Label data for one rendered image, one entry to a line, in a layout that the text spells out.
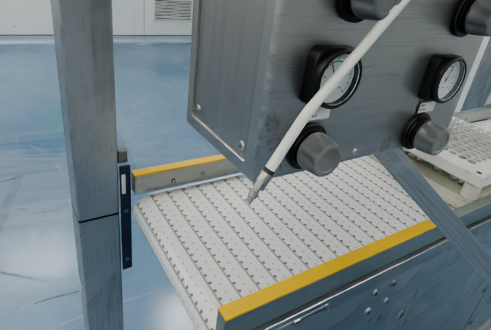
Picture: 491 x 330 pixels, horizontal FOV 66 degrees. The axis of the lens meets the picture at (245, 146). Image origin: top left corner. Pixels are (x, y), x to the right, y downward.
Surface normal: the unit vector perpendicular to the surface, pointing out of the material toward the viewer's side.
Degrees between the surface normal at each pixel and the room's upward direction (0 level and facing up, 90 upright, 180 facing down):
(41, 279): 0
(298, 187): 0
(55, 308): 0
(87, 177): 90
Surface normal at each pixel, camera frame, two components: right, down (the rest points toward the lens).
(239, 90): -0.84, 0.14
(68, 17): 0.53, 0.44
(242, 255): 0.12, -0.89
